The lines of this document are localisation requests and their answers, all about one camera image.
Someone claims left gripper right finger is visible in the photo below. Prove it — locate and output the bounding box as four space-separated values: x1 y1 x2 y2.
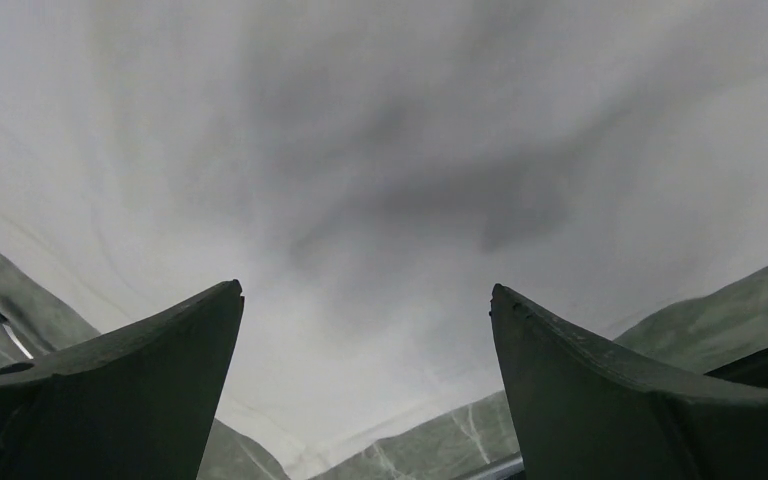
489 285 768 479

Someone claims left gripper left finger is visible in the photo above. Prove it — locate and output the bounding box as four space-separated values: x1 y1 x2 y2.
0 280 244 479

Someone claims white printed t-shirt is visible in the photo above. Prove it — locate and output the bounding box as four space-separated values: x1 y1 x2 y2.
0 1 768 479

